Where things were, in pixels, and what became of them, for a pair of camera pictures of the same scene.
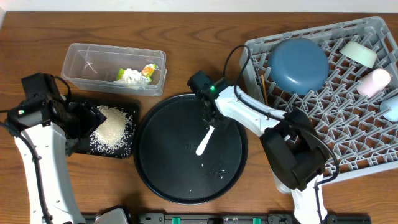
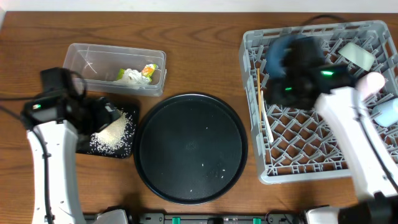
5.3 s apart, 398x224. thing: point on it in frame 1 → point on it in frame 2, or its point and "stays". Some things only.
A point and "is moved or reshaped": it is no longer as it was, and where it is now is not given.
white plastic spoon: (201, 147) is moved or reshaped
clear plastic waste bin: (116, 69) stays
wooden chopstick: (264, 90) → (259, 92)
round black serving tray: (181, 159) stays
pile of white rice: (114, 136) stays
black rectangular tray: (117, 136) stays
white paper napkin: (134, 79) stays
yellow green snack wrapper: (148, 71) stays
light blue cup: (391, 102) is moved or reshaped
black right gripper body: (216, 121) → (288, 94)
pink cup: (373, 82) is moved or reshaped
